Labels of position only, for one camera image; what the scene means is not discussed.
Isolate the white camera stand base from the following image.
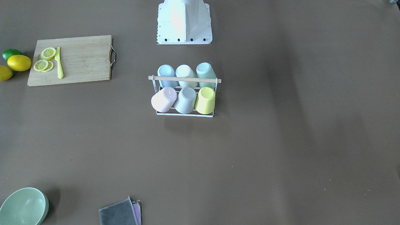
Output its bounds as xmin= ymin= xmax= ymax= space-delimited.
xmin=156 ymin=0 xmax=213 ymax=45

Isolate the white wire cup holder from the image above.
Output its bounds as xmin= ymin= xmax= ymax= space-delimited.
xmin=148 ymin=75 xmax=221 ymax=117

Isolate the grey cloth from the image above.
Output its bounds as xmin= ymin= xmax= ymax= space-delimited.
xmin=99 ymin=197 xmax=137 ymax=225

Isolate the grey plastic cup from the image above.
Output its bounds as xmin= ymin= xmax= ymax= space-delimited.
xmin=174 ymin=87 xmax=196 ymax=114

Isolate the green lime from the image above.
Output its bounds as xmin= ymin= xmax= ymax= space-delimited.
xmin=2 ymin=48 xmax=22 ymax=60

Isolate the lemon slice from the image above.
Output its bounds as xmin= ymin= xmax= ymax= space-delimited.
xmin=40 ymin=47 xmax=56 ymax=60
xmin=33 ymin=59 xmax=54 ymax=72

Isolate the bamboo cutting board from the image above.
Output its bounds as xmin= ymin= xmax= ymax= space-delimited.
xmin=27 ymin=35 xmax=116 ymax=87

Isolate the green bowl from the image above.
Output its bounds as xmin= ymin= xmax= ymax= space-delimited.
xmin=0 ymin=187 xmax=49 ymax=225

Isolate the yellow lemon upper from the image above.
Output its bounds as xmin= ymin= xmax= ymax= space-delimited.
xmin=7 ymin=55 xmax=32 ymax=72

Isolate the light blue plastic cup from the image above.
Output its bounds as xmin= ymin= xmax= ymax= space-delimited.
xmin=157 ymin=64 xmax=179 ymax=88

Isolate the white plastic cup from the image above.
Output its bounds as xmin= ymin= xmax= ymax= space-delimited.
xmin=175 ymin=65 xmax=198 ymax=88

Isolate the yellow plastic cup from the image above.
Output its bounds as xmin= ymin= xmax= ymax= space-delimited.
xmin=195 ymin=87 xmax=216 ymax=114

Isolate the pink plastic cup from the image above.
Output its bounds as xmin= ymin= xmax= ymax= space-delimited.
xmin=151 ymin=87 xmax=178 ymax=113

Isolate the yellow lemon lower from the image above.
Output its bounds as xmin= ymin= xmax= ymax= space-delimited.
xmin=0 ymin=65 xmax=13 ymax=82

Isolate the pink cloth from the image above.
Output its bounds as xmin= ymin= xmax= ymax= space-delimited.
xmin=132 ymin=199 xmax=142 ymax=225

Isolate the yellow lemon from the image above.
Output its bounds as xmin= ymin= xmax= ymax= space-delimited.
xmin=7 ymin=55 xmax=32 ymax=72
xmin=0 ymin=65 xmax=13 ymax=82

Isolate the green plastic cup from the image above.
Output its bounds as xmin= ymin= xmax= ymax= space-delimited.
xmin=196 ymin=62 xmax=217 ymax=89

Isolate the yellow plastic knife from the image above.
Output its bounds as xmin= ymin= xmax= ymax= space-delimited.
xmin=54 ymin=47 xmax=64 ymax=79

